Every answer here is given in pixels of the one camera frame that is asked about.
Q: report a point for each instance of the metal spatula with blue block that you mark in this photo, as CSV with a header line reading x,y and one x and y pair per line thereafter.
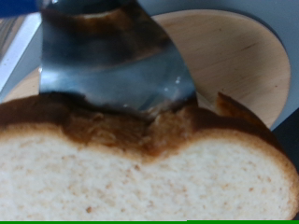
x,y
109,77

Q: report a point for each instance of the white bread slice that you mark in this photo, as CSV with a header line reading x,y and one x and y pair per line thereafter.
x,y
155,180

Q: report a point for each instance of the silver toaster oven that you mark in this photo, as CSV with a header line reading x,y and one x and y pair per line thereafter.
x,y
289,31

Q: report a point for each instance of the round wooden board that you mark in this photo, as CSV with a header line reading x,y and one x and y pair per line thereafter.
x,y
243,62

